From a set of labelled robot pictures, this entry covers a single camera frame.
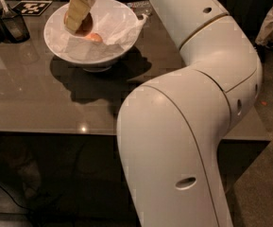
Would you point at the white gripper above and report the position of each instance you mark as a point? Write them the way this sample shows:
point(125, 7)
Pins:
point(76, 13)

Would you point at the red apple with sticker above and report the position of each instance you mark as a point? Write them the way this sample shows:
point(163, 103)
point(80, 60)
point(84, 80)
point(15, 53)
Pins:
point(85, 28)

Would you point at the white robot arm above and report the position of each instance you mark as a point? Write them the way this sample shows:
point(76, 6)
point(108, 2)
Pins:
point(169, 128)

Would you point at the orange apple right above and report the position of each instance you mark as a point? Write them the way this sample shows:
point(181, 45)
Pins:
point(94, 37)

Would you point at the white bowl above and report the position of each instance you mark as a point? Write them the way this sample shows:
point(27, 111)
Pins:
point(63, 41)

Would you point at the white plastic bag liner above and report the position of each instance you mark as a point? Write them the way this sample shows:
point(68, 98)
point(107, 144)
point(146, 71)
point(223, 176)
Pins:
point(117, 26)

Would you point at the black white marker tag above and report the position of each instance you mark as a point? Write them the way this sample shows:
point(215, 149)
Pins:
point(32, 7)

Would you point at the black scoop cup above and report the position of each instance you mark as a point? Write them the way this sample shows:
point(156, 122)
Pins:
point(13, 24)

